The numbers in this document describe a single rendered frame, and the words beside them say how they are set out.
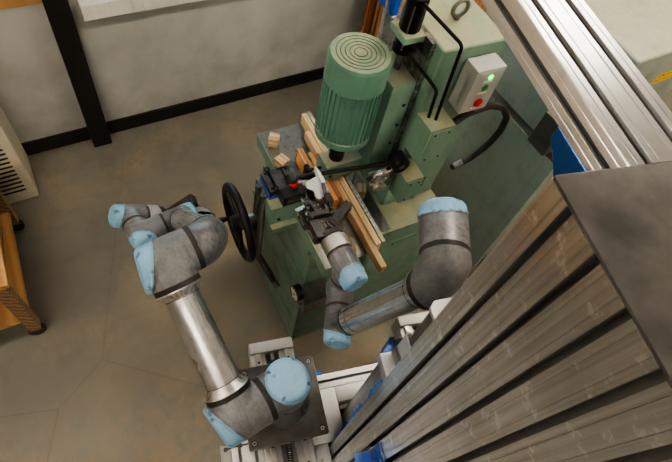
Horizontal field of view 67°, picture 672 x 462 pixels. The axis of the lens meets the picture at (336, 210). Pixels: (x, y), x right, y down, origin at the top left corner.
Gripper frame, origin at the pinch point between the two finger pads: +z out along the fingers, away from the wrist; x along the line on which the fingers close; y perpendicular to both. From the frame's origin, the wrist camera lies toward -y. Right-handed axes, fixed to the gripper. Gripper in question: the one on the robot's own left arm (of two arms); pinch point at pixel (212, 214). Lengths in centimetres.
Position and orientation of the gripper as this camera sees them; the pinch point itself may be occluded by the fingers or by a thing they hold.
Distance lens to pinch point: 189.3
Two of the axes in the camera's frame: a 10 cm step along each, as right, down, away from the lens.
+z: 6.9, 0.3, 7.2
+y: -5.8, 6.2, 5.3
